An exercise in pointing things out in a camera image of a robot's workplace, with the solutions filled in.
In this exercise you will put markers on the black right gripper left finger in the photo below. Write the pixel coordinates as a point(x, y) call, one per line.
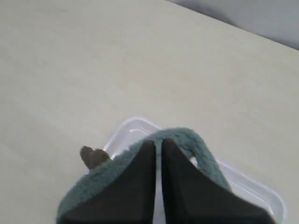
point(121, 191)

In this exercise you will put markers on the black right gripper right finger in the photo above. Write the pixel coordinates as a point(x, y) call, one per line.
point(192, 198)

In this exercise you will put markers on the green fleece scarf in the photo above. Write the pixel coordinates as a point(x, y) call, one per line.
point(188, 141)

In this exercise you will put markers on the white plush snowman toy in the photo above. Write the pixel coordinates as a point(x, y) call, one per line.
point(93, 158)

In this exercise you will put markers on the white plastic tray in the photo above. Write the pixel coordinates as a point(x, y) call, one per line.
point(136, 128)

